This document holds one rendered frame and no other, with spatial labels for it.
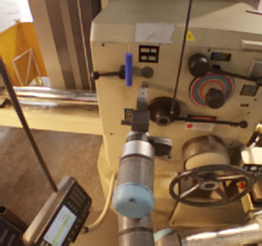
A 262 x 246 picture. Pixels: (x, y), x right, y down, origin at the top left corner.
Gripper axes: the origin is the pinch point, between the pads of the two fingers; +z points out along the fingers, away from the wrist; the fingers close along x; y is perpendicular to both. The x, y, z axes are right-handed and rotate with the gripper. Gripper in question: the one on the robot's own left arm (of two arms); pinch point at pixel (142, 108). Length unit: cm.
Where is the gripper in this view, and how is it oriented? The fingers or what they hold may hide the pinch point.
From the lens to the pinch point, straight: 65.5
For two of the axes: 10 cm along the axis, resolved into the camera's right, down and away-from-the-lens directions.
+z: 1.0, -6.7, 7.3
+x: 0.0, 7.4, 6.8
